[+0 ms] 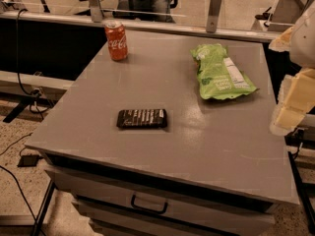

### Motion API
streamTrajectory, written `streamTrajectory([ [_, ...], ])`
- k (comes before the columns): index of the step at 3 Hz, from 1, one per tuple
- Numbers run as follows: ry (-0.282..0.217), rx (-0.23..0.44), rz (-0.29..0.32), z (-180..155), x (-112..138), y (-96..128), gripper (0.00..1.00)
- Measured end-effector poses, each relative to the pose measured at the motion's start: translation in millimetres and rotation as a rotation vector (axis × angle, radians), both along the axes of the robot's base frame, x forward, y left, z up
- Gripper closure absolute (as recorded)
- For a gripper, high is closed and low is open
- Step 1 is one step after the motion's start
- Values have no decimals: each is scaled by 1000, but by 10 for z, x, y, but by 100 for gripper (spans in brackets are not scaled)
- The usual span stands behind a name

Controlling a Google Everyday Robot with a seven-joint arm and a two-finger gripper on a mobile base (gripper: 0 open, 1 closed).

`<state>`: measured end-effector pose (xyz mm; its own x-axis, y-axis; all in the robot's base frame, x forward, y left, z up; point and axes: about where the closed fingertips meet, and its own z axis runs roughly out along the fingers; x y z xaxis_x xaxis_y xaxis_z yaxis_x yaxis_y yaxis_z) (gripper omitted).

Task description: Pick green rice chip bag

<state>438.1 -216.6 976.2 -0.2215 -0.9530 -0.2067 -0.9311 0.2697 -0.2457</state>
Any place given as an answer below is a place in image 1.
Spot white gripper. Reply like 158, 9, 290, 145
269, 4, 315, 136

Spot green rice chip bag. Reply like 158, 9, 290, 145
191, 43, 257, 100

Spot person in jeans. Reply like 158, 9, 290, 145
114, 0, 174, 23

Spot black snack bar packet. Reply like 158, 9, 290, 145
116, 109, 167, 129

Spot red Coca-Cola can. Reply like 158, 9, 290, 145
104, 20, 128, 61

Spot grey drawer cabinet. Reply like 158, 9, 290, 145
45, 153, 275, 236

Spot black power adapter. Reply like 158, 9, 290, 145
18, 155, 39, 167

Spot black drawer handle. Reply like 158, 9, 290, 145
130, 194, 168, 215

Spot grey metal rail frame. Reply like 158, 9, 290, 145
1, 0, 281, 42

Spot black hanging cable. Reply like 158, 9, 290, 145
15, 8, 53, 116

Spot black cable on floor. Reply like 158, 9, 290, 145
0, 132, 47, 236

